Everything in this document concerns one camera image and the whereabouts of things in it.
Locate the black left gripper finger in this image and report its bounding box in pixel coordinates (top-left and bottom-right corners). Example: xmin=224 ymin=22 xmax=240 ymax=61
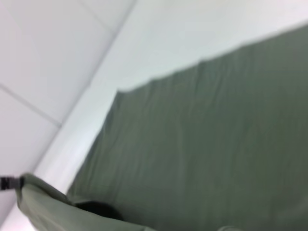
xmin=0 ymin=175 xmax=25 ymax=191

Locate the dark green FREE! t-shirt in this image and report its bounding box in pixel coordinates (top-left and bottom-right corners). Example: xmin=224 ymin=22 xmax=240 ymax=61
xmin=15 ymin=23 xmax=308 ymax=231

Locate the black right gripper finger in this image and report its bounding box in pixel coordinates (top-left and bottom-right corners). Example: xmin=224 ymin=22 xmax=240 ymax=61
xmin=73 ymin=200 xmax=125 ymax=221

